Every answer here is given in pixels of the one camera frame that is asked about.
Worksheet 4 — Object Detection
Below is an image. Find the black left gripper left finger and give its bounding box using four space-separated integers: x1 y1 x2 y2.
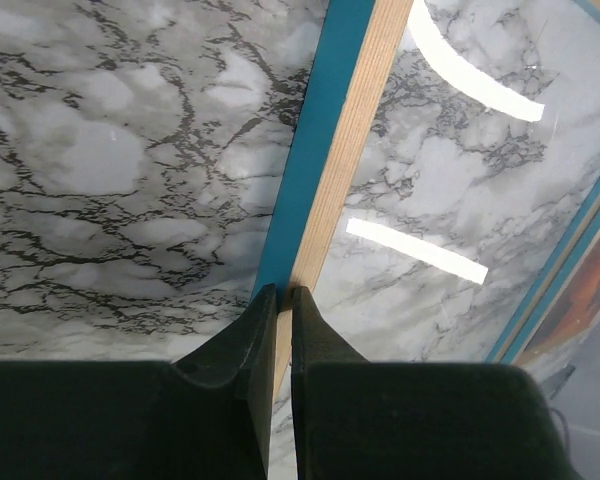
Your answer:
0 285 277 479

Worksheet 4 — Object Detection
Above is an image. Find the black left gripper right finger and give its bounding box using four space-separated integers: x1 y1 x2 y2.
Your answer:
291 287 577 479

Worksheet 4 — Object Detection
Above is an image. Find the colourful balloon photo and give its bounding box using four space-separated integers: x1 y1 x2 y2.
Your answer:
516 233 600 366

